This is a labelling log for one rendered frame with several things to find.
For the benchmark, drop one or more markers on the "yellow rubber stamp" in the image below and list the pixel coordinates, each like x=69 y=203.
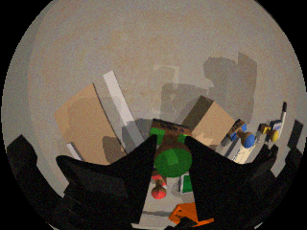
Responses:
x=264 y=128

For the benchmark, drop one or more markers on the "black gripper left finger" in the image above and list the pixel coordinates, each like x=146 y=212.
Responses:
x=126 y=180

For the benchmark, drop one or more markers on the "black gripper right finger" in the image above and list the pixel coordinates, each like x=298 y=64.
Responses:
x=216 y=179

